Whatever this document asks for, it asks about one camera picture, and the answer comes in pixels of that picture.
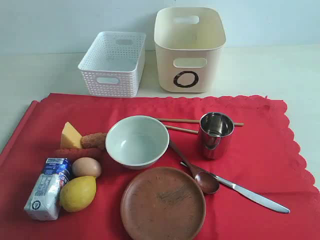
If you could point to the brown wooden plate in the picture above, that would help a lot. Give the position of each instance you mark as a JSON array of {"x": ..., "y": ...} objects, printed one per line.
[{"x": 163, "y": 203}]

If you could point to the cream plastic bin with circle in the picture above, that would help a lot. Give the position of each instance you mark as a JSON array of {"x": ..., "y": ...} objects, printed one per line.
[{"x": 188, "y": 43}]

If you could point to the upper wooden chopstick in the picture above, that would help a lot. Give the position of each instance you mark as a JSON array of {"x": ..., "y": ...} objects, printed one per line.
[{"x": 194, "y": 121}]

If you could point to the brown egg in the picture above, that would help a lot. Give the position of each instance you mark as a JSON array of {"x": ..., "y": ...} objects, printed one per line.
[{"x": 86, "y": 166}]

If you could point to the dark wooden spoon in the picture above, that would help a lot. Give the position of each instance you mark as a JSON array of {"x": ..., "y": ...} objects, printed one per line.
[{"x": 207, "y": 183}]

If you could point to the stainless steel cup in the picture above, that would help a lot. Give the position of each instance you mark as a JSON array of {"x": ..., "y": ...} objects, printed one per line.
[{"x": 215, "y": 134}]

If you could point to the lower wooden chopstick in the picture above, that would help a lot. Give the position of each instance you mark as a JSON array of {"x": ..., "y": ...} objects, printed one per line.
[{"x": 181, "y": 129}]

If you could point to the yellow cheese wedge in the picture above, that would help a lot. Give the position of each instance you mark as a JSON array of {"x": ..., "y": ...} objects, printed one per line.
[{"x": 70, "y": 137}]

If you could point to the white ceramic bowl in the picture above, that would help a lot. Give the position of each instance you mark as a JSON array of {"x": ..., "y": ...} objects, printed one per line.
[{"x": 137, "y": 142}]

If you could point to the red sausage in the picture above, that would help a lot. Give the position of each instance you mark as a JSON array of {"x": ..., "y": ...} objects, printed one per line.
[{"x": 73, "y": 154}]

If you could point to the red scalloped table cloth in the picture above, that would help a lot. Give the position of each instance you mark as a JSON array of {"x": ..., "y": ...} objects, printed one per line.
[{"x": 262, "y": 157}]

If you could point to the yellow lemon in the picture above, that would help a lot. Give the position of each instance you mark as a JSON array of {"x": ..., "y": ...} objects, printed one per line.
[{"x": 78, "y": 193}]

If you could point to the silver table knife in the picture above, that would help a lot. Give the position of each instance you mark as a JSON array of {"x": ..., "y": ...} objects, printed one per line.
[{"x": 259, "y": 199}]

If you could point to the wooden chopstick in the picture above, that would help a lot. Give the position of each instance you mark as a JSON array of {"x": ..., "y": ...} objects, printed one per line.
[
  {"x": 181, "y": 129},
  {"x": 194, "y": 121}
]

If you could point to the white perforated plastic basket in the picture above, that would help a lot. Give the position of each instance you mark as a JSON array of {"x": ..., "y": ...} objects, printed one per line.
[{"x": 114, "y": 63}]

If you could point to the white blue packet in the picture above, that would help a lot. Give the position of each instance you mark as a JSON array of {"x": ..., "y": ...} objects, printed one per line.
[{"x": 42, "y": 204}]

